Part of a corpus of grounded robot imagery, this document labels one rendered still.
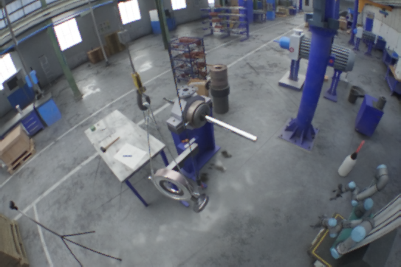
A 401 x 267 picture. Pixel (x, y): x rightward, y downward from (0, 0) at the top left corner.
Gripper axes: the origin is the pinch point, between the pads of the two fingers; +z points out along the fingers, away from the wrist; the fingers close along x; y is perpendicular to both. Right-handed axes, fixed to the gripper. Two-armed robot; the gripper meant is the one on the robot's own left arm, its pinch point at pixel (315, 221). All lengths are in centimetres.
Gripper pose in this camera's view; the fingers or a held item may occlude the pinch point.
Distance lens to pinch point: 209.0
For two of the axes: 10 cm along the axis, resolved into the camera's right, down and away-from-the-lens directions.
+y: -5.4, -7.5, 3.9
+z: 0.2, 4.6, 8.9
